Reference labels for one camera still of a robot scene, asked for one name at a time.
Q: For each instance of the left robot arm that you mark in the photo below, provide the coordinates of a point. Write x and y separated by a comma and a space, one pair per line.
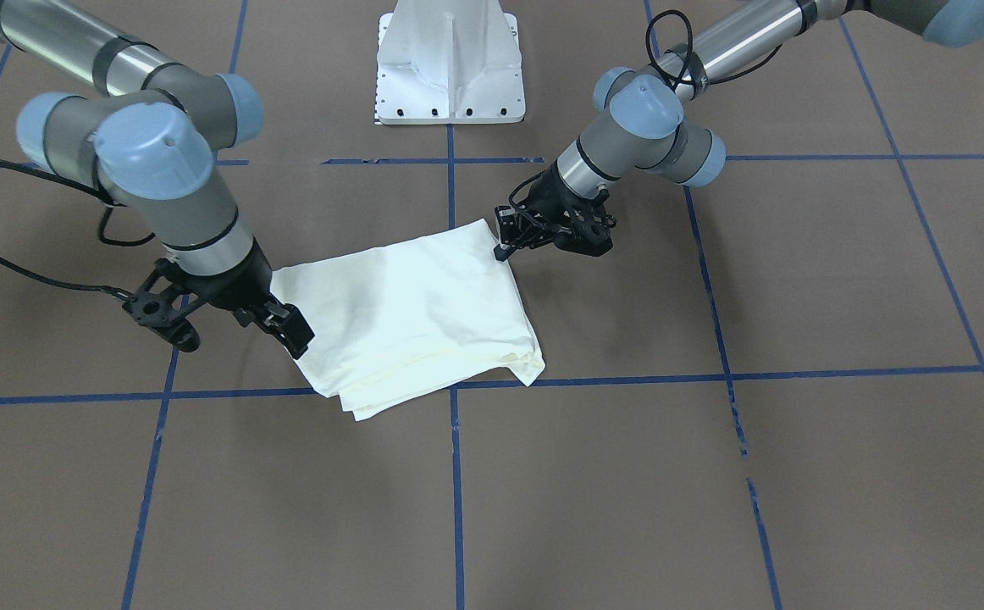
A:
641, 122

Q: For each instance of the white central pedestal column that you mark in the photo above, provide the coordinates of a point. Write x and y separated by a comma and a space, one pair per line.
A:
449, 62

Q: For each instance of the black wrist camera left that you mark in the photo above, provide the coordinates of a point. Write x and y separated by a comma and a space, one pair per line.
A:
586, 226

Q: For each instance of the cream long-sleeve cat shirt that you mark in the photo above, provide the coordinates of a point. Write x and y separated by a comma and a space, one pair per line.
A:
396, 322

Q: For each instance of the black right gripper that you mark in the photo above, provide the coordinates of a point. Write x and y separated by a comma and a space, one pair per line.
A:
234, 288

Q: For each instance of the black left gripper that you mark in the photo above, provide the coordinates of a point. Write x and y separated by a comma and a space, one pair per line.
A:
553, 203

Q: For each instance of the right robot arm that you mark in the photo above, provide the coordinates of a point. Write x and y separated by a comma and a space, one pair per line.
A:
148, 143

